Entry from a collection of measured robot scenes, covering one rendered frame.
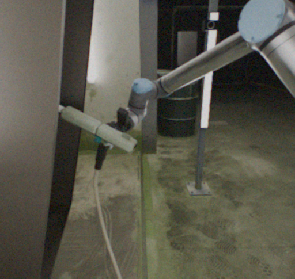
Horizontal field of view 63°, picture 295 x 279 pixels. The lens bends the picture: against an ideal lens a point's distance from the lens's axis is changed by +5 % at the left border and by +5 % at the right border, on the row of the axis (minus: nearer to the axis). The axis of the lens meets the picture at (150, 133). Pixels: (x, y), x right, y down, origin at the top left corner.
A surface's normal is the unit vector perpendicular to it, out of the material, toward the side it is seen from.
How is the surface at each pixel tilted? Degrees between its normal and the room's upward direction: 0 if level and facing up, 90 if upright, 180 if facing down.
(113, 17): 90
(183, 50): 81
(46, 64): 90
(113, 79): 90
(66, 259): 0
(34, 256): 90
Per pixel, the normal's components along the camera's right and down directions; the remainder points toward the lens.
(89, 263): 0.00, -0.94
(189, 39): 0.05, 0.18
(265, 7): -0.73, 0.13
